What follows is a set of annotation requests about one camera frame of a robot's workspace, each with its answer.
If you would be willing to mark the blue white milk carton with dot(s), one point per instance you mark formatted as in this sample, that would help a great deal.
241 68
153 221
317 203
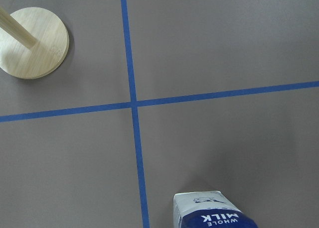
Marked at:
209 209

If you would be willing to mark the wooden mug tree stand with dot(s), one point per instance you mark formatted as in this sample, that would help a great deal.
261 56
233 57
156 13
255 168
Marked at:
33 42

